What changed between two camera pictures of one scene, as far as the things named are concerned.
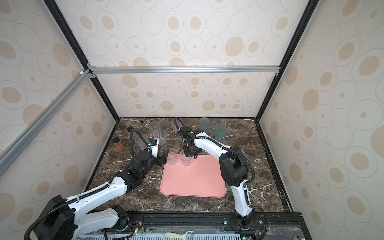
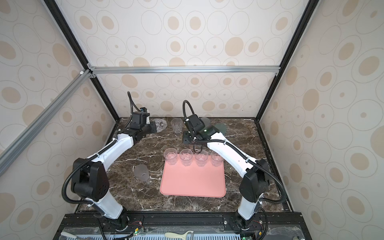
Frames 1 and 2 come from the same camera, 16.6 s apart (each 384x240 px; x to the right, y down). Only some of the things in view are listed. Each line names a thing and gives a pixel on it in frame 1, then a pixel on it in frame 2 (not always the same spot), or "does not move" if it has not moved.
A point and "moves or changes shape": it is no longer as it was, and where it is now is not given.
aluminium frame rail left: x=5 y=157 does not move
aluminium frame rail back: x=256 y=70 does not move
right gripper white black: x=188 y=154 to x=185 y=137
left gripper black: x=162 y=159 to x=154 y=128
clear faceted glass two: x=155 y=127 moves or changes shape
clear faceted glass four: x=163 y=138 to x=216 y=159
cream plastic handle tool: x=180 y=236 does not move
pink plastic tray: x=202 y=179 does not move
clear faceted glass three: x=140 y=142 to x=201 y=158
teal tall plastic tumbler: x=220 y=131 does not move
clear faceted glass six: x=174 y=125 does not move
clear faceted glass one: x=186 y=161 does not move
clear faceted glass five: x=172 y=156 does not move
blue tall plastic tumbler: x=204 y=123 does not move
